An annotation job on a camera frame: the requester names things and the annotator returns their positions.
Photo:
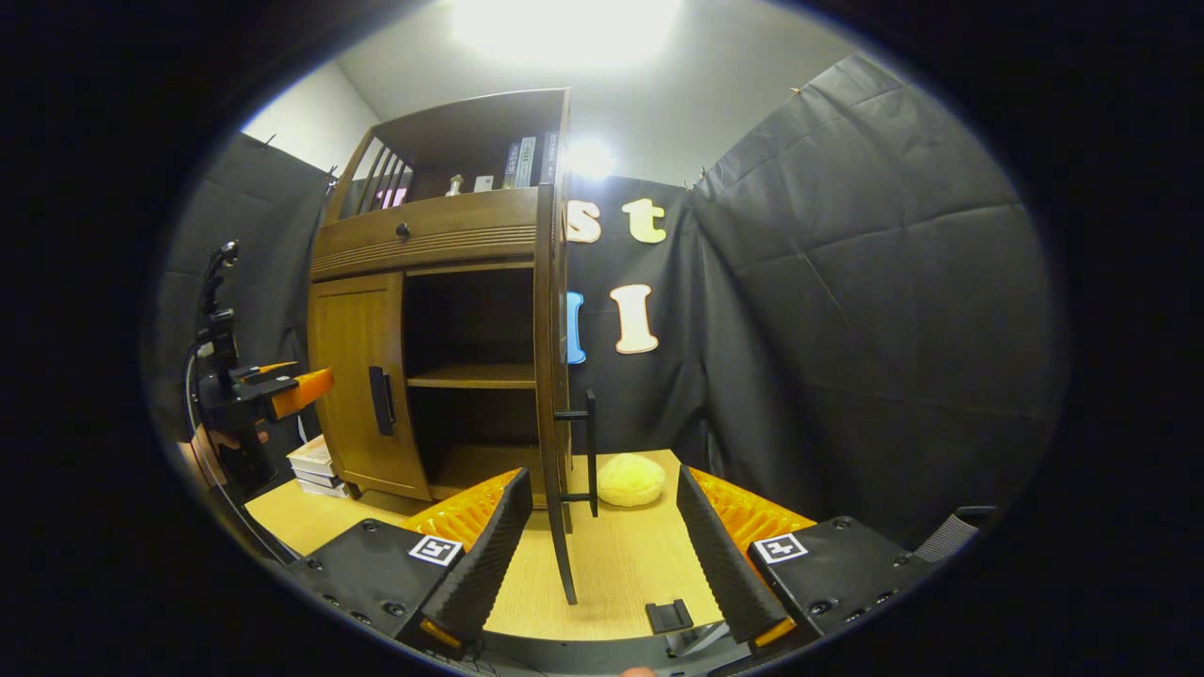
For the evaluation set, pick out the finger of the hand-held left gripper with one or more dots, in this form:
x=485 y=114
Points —
x=308 y=390
x=273 y=369

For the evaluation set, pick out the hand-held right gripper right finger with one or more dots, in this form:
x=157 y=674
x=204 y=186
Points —
x=724 y=564

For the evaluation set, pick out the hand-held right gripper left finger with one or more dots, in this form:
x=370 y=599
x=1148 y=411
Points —
x=489 y=555

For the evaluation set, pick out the wooden shoe cabinet door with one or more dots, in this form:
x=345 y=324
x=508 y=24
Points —
x=353 y=329
x=546 y=329

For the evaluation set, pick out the brown wooden shoe cabinet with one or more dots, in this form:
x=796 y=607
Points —
x=470 y=376

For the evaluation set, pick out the white orange cover book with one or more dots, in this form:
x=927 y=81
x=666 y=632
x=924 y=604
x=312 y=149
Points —
x=310 y=453

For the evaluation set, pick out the thin white book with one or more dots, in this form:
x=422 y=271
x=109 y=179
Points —
x=318 y=475
x=324 y=489

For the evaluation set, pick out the yellow round bun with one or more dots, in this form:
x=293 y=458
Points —
x=630 y=481

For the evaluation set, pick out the pink object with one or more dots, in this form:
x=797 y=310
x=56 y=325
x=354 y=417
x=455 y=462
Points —
x=392 y=197

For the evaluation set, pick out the wooden drawer with black knob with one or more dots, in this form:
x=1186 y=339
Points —
x=470 y=218

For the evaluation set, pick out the grey spine book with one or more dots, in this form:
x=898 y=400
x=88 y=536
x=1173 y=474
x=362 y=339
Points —
x=511 y=166

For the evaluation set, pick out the pale spine book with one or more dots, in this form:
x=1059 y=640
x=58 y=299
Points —
x=526 y=163

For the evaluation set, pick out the ceiling light panel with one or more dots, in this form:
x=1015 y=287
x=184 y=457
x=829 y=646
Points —
x=564 y=28

